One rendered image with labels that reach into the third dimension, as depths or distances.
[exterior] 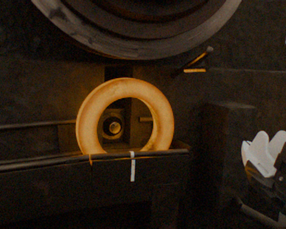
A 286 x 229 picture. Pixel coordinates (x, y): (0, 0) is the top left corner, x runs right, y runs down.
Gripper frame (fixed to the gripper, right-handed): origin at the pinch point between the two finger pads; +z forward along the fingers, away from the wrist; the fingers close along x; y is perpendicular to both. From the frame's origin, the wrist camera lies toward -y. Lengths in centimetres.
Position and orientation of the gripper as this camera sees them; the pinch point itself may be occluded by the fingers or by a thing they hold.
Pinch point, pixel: (248, 151)
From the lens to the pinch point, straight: 53.8
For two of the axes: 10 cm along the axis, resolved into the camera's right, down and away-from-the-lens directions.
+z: -3.2, -4.7, 8.2
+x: -9.3, 0.0, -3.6
